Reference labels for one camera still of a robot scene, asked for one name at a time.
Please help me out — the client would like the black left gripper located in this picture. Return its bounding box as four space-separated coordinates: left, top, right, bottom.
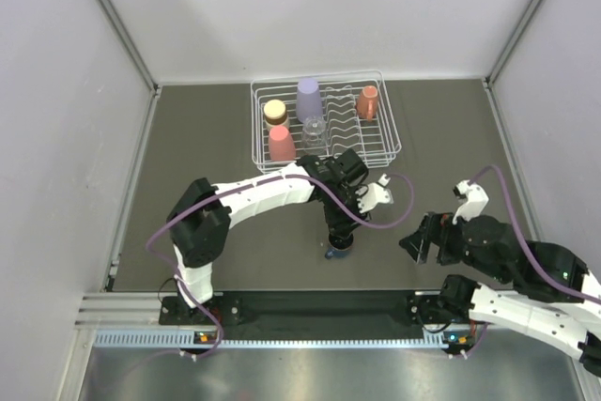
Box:
322 183 369 239

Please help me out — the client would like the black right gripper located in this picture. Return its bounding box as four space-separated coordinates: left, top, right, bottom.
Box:
398 208 510 283

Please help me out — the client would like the dark blue mug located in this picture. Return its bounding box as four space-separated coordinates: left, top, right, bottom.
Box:
325 235 354 260

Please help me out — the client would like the pink plastic cup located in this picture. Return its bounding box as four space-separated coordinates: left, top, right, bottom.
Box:
269 125 297 162

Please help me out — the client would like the clear plastic cup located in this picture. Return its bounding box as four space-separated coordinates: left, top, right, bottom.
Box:
301 116 327 155

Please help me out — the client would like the pink handled mug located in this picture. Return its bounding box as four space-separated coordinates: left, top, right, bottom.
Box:
356 85 379 122

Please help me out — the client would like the steel insulated tumbler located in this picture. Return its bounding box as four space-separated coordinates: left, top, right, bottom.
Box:
263 99 289 131

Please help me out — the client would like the lavender plastic cup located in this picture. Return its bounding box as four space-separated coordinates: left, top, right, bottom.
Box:
296 78 323 123

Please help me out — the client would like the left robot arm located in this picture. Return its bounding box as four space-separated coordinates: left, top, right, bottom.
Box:
167 149 369 323

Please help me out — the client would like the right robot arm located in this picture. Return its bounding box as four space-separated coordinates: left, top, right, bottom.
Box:
399 212 600 376

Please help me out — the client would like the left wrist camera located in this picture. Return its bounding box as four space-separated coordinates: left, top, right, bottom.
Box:
356 174 393 214

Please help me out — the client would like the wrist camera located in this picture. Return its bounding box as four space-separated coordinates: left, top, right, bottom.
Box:
453 179 489 224
356 174 393 214

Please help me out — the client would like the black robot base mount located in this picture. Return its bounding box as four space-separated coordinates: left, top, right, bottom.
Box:
159 290 485 354

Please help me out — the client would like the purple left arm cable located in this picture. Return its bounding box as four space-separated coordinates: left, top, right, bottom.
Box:
146 172 415 359

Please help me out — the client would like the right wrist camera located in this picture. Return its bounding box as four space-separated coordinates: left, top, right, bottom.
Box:
453 179 489 224

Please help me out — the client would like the white wire dish rack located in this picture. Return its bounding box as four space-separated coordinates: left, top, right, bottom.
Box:
250 69 402 174

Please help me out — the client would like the slotted cable duct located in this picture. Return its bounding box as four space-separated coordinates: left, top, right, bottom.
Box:
94 330 448 349

